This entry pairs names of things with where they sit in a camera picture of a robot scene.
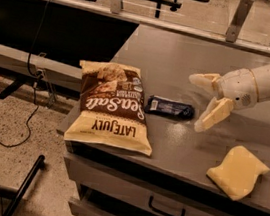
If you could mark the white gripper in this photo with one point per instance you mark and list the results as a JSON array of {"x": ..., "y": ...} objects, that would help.
[{"x": 236, "y": 86}]

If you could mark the dark blue rxbar wrapper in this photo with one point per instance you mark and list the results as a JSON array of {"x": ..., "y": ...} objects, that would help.
[{"x": 163, "y": 106}]

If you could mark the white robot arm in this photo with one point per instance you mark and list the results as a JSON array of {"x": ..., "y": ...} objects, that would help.
[{"x": 262, "y": 78}]

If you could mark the brown Late July chip bag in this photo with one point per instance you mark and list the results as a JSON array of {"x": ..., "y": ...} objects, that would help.
[{"x": 111, "y": 108}]

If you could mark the yellow sponge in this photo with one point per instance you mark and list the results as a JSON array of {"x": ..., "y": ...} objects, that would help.
[{"x": 238, "y": 172}]

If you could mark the grey upper drawer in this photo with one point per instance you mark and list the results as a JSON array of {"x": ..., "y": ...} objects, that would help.
[{"x": 134, "y": 184}]

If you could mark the black chair leg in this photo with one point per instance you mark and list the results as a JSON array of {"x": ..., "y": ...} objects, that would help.
[{"x": 39, "y": 163}]

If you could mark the black drawer handle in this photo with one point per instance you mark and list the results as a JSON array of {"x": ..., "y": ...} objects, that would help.
[{"x": 163, "y": 210}]

